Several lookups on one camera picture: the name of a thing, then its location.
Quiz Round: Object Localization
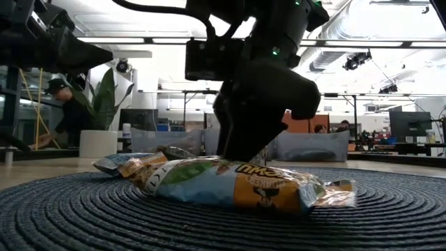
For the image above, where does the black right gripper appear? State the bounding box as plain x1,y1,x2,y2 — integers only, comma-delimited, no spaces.
212,13,322,163

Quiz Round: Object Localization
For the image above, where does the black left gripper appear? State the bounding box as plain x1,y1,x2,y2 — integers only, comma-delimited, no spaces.
10,20,115,92

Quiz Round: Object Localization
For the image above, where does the long overhead light bar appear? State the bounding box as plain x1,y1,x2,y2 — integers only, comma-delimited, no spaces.
76,36,446,50

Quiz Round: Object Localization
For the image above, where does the grey translucent plastic bin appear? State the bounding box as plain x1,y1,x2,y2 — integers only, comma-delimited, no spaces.
203,128,221,156
130,128,204,156
273,130,351,163

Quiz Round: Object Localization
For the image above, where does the green snake plant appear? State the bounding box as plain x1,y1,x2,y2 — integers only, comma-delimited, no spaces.
69,68,135,132

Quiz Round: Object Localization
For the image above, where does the orange partition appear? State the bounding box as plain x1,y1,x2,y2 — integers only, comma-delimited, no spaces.
281,110,330,135

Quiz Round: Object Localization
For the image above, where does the white plant pot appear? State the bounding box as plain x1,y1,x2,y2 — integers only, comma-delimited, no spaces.
79,130,119,155

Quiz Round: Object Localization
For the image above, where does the black background monitor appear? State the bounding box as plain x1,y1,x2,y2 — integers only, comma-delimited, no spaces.
389,111,433,138
118,108,159,132

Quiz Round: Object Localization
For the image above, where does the round dark woven placemat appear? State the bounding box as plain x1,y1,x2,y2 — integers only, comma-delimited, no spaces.
0,167,446,251

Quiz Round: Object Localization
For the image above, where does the black background table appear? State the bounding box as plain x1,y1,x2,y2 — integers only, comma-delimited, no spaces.
393,142,446,157

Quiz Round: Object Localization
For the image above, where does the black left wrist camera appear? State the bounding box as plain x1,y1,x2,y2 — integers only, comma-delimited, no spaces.
33,0,77,34

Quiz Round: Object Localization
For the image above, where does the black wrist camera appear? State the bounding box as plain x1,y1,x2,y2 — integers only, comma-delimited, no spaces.
184,37,245,83
33,0,77,34

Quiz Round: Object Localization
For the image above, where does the yellow hanging cord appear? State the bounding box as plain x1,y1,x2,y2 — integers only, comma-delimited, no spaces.
19,68,62,151

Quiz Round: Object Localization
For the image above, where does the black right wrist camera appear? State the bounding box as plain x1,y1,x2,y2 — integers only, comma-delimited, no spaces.
184,37,245,83

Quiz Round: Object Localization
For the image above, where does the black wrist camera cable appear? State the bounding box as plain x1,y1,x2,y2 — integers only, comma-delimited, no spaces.
110,0,215,40

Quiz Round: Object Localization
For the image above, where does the black ceiling camera cluster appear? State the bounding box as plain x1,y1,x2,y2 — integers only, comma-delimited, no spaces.
342,50,373,72
378,83,399,95

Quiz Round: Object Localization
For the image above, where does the black aluminium table frame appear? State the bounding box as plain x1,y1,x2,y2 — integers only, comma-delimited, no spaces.
0,146,446,169

